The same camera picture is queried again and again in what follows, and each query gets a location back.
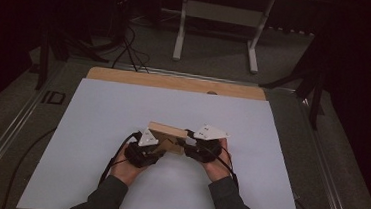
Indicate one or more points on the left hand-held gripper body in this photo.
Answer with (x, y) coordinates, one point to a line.
(141, 154)

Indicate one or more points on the black metal stand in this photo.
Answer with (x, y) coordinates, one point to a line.
(44, 60)
(314, 94)

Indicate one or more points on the wooden picture frame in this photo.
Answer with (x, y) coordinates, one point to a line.
(168, 131)

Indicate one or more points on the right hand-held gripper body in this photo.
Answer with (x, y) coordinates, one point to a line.
(203, 149)

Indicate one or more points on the white board sheet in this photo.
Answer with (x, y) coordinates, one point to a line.
(105, 118)

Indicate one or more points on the metal floor rail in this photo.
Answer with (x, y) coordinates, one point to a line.
(331, 179)
(6, 144)
(209, 78)

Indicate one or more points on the person's left hand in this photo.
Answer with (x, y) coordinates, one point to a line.
(124, 171)

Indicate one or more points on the person's right hand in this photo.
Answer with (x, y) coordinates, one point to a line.
(218, 170)

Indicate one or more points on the white metal table frame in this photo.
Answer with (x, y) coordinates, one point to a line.
(220, 13)

